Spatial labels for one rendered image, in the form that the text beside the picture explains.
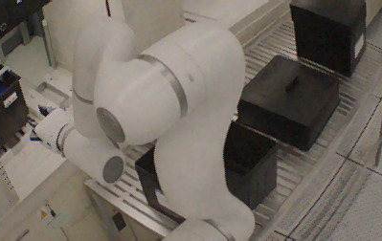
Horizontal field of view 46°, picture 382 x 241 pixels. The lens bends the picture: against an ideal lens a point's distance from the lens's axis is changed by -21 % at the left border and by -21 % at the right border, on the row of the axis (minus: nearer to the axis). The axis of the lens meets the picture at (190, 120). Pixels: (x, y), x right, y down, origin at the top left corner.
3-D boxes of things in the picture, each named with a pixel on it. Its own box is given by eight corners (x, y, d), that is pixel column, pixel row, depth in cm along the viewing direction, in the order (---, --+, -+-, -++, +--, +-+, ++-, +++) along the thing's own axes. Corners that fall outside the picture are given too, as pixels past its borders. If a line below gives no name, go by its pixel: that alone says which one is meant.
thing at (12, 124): (-4, 164, 156) (-34, 95, 136) (-23, 142, 168) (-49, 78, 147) (37, 125, 169) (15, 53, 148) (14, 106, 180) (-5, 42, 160)
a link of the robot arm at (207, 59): (168, 258, 102) (221, 213, 111) (212, 283, 96) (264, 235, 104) (110, 52, 70) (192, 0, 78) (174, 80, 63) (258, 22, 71)
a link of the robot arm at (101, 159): (85, 117, 114) (58, 142, 110) (125, 140, 107) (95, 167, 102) (95, 144, 120) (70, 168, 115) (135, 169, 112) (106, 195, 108)
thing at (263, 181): (145, 204, 156) (131, 164, 145) (207, 149, 170) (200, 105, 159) (218, 244, 140) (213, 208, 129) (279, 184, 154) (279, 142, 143)
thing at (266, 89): (308, 152, 162) (309, 120, 154) (235, 121, 178) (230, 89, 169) (341, 100, 178) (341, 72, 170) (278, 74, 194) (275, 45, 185)
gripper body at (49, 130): (61, 164, 115) (38, 145, 122) (89, 140, 121) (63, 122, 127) (52, 141, 111) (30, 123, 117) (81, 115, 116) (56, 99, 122)
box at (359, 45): (350, 78, 187) (349, 26, 170) (294, 55, 202) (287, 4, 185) (368, 47, 203) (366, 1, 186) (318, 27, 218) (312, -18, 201)
